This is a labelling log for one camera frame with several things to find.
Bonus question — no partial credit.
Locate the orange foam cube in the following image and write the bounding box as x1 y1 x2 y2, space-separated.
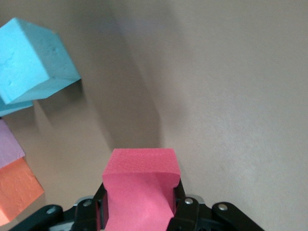
0 156 45 227

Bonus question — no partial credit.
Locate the red foam cube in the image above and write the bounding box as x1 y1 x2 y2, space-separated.
102 148 181 231

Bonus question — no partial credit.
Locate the pink foam cube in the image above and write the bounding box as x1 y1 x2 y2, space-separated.
0 119 26 169

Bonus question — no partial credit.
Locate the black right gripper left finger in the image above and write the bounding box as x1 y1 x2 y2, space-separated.
8 182 109 231

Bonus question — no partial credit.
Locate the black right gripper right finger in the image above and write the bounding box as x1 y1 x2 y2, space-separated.
167 181 263 231

